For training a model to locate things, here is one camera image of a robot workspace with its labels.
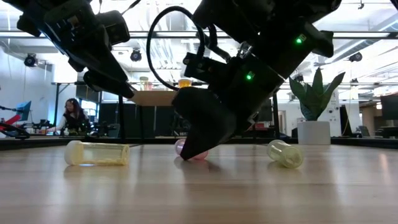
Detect white plant pot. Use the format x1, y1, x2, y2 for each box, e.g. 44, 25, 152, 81
297, 121, 331, 146

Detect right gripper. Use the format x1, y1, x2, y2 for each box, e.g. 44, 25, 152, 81
172, 52, 285, 161

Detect black background rig frame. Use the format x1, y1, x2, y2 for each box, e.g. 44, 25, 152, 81
51, 80, 104, 136

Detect wooden shelf black metal legs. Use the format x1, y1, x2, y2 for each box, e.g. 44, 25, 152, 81
117, 77, 281, 149

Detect black partition wall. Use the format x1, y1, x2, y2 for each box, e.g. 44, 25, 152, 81
98, 102, 187, 138

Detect black aluminium table frame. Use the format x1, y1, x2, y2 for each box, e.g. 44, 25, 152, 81
0, 136, 398, 151

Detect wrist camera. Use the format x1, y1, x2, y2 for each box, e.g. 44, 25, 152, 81
182, 51, 233, 84
96, 10, 131, 47

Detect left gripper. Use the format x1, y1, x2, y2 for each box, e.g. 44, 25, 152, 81
43, 0, 135, 99

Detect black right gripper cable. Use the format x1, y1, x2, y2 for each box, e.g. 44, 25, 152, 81
146, 5, 218, 91

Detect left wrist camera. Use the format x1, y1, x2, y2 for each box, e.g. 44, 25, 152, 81
96, 10, 131, 47

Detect blue lit monitor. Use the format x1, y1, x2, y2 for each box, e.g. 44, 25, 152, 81
15, 100, 32, 122

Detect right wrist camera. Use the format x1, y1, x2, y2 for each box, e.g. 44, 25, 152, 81
182, 51, 233, 84

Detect red and black device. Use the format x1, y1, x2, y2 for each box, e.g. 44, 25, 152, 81
0, 105, 31, 140

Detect person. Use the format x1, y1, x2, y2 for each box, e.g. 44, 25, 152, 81
46, 98, 91, 137

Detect pink vial white cap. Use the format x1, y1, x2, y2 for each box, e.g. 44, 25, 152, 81
174, 138, 210, 161

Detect short green vial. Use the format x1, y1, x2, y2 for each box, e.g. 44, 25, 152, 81
266, 139, 305, 169

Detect black ceiling spotlight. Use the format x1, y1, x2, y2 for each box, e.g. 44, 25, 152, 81
348, 51, 364, 63
24, 53, 39, 68
129, 49, 143, 62

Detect long yellow vial white cap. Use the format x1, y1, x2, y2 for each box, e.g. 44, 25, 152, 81
64, 140, 131, 166

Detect green snake plant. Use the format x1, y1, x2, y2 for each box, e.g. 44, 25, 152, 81
288, 67, 346, 122

